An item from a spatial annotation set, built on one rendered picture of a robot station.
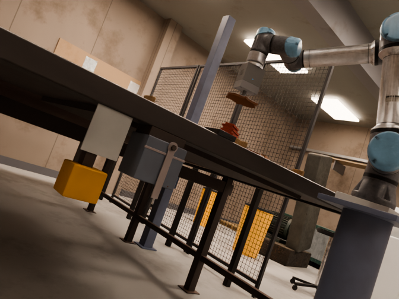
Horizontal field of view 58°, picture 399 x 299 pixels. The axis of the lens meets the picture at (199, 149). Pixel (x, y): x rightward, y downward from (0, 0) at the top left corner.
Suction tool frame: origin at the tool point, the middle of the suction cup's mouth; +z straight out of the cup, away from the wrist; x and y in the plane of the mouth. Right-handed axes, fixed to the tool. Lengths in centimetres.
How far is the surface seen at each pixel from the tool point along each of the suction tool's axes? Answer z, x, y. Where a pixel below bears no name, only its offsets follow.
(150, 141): 30, 37, 37
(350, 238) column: 36, 36, -39
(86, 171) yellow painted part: 43, 41, 50
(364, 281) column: 48, 41, -45
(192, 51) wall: -203, -560, -111
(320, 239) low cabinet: 60, -395, -420
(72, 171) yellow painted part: 44, 42, 53
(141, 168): 38, 37, 37
